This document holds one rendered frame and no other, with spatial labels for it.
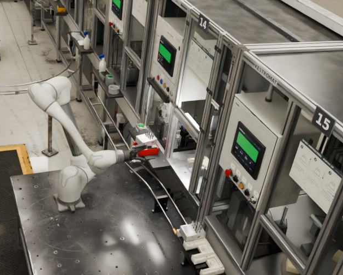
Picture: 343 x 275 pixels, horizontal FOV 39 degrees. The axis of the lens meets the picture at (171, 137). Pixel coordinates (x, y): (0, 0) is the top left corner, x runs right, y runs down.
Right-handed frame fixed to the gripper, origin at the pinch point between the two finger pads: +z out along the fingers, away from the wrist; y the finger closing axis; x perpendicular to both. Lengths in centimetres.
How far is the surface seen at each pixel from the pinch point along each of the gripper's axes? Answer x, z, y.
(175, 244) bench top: -42, 6, -44
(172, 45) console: 33, 20, 61
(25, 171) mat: 142, -61, -111
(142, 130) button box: 43.1, 10.4, -11.3
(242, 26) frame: -6, 44, 88
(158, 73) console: 48, 20, 32
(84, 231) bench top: -16, -47, -44
